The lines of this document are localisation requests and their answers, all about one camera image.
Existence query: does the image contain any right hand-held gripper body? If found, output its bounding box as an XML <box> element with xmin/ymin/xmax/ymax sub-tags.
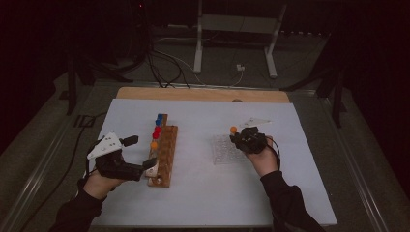
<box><xmin>230</xmin><ymin>117</ymin><xmax>273</xmax><ymax>155</ymax></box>

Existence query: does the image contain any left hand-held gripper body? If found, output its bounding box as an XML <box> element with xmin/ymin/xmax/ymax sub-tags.
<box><xmin>86</xmin><ymin>130</ymin><xmax>145</xmax><ymax>182</ymax></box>

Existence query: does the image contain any clear acrylic tube rack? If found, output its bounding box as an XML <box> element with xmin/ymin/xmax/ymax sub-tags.
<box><xmin>211</xmin><ymin>133</ymin><xmax>250</xmax><ymax>166</ymax></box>

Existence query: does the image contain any wooden test tube rack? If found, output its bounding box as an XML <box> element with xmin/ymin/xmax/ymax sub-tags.
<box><xmin>144</xmin><ymin>113</ymin><xmax>179</xmax><ymax>189</ymax></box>

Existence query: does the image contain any person's right hand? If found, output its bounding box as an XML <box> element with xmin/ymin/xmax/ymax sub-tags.
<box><xmin>245</xmin><ymin>135</ymin><xmax>280</xmax><ymax>178</ymax></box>

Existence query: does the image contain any person's left hand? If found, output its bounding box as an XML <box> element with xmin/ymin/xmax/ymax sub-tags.
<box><xmin>82</xmin><ymin>169</ymin><xmax>125</xmax><ymax>201</ymax></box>

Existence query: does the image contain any white table mat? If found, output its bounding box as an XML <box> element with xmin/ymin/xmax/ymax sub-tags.
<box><xmin>91</xmin><ymin>98</ymin><xmax>338</xmax><ymax>227</ymax></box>

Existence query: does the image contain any black stand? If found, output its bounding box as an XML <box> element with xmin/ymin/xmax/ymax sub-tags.
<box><xmin>66</xmin><ymin>52</ymin><xmax>133</xmax><ymax>116</ymax></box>
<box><xmin>279</xmin><ymin>62</ymin><xmax>348</xmax><ymax>129</ymax></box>

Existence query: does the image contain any white metal stand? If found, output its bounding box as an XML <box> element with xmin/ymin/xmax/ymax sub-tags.
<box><xmin>192</xmin><ymin>0</ymin><xmax>288</xmax><ymax>79</ymax></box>

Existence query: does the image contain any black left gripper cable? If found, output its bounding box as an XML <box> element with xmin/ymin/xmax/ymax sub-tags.
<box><xmin>18</xmin><ymin>111</ymin><xmax>109</xmax><ymax>232</ymax></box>

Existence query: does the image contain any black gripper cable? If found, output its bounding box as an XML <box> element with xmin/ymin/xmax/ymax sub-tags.
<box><xmin>266</xmin><ymin>136</ymin><xmax>282</xmax><ymax>171</ymax></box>
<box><xmin>18</xmin><ymin>111</ymin><xmax>109</xmax><ymax>232</ymax></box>

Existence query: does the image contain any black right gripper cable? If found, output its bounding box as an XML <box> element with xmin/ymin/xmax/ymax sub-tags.
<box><xmin>266</xmin><ymin>136</ymin><xmax>282</xmax><ymax>171</ymax></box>

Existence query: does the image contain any white cable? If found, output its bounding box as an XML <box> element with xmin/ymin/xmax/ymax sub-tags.
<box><xmin>154</xmin><ymin>37</ymin><xmax>245</xmax><ymax>87</ymax></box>

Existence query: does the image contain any metal floor rail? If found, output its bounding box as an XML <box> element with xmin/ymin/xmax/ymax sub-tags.
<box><xmin>0</xmin><ymin>81</ymin><xmax>98</xmax><ymax>232</ymax></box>
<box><xmin>318</xmin><ymin>91</ymin><xmax>410</xmax><ymax>232</ymax></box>

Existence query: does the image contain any bundle of black cables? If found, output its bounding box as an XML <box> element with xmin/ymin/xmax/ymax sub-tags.
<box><xmin>129</xmin><ymin>0</ymin><xmax>191</xmax><ymax>89</ymax></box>

